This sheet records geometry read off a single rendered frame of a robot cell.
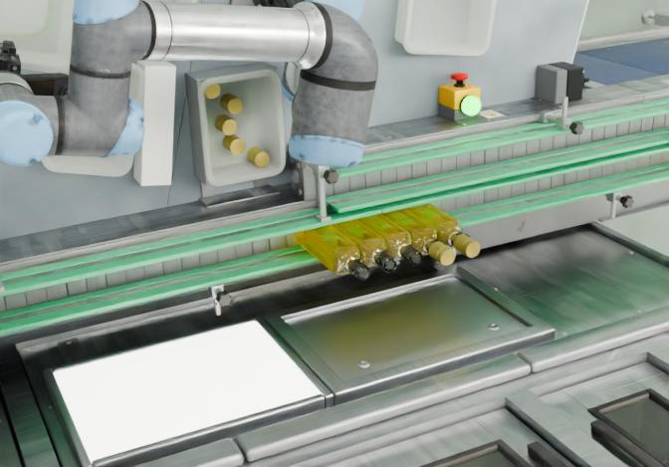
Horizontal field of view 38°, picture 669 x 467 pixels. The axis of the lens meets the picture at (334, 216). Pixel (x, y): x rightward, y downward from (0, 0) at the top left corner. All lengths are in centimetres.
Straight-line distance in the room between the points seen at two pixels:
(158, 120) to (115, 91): 71
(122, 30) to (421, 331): 93
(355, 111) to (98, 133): 40
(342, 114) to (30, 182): 77
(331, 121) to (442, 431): 57
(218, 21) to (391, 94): 97
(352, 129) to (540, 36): 103
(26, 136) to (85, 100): 9
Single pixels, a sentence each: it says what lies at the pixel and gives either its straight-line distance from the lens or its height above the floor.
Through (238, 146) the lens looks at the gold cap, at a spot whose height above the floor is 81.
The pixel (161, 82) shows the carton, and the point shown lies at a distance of 192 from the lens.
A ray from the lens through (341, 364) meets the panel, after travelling 178.
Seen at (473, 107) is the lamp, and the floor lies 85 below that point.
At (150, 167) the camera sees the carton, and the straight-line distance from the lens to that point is 196.
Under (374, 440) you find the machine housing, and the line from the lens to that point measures 162.
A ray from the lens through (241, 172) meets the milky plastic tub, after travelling 201.
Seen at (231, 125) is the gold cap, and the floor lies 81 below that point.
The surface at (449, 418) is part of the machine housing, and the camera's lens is 168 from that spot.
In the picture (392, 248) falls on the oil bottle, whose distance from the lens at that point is 190.
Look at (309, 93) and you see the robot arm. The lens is 144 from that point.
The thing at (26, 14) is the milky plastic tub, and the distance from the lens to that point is 159.
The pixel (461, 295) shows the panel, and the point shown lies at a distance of 202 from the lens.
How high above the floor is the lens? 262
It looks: 58 degrees down
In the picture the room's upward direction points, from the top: 126 degrees clockwise
